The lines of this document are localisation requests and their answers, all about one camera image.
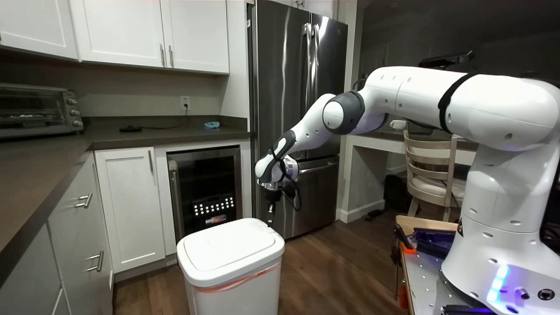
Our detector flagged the black glass beverage cooler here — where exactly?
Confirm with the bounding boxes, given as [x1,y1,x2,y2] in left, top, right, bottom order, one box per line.
[166,145,243,243]

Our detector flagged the white trash bin body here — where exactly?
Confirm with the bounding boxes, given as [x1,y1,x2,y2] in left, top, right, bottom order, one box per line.
[180,250,285,315]

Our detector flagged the wooden board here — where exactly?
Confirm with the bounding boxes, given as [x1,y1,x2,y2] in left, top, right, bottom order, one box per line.
[393,214,460,236]

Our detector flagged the white upper cabinet door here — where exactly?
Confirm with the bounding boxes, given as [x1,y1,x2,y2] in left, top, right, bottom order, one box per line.
[68,0,168,70]
[0,0,80,63]
[159,0,231,77]

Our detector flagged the silver toaster oven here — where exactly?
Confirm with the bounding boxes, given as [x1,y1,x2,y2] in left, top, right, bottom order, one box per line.
[0,82,85,140]

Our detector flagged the stainless steel refrigerator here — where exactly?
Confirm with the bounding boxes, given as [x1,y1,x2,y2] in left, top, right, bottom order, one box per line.
[248,0,350,242]

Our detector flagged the orange clamp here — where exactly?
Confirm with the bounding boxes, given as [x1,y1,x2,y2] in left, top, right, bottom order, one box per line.
[397,240,420,257]

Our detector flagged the white trash bin lid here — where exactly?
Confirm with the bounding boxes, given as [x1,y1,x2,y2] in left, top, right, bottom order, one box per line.
[175,217,287,291]

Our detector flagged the silver drawer handle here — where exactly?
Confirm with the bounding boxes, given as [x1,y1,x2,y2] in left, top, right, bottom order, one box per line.
[84,250,106,277]
[73,193,94,210]

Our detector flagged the white drawer cabinet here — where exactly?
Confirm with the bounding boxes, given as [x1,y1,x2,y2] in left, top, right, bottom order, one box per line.
[0,152,115,315]

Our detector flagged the black purple-lit device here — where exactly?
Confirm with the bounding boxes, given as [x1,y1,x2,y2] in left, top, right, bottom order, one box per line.
[411,228,458,259]

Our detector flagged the white cabinet door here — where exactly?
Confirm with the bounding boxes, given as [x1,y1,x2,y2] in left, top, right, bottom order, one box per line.
[94,145,168,275]
[159,0,231,77]
[0,0,80,63]
[68,0,168,70]

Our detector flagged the perforated metal robot table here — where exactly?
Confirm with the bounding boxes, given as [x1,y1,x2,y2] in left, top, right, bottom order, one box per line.
[400,249,488,315]

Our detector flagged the wooden slat chair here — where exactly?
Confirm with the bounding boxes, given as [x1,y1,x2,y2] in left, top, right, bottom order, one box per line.
[402,128,477,224]

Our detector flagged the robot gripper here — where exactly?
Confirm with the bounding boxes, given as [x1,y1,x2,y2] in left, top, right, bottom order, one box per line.
[253,152,301,228]

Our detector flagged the white lower cabinet door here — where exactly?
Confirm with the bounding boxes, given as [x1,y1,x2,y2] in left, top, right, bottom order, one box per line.
[94,145,168,275]

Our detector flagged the white built-in desk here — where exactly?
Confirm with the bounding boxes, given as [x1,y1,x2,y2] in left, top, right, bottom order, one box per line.
[336,130,477,226]

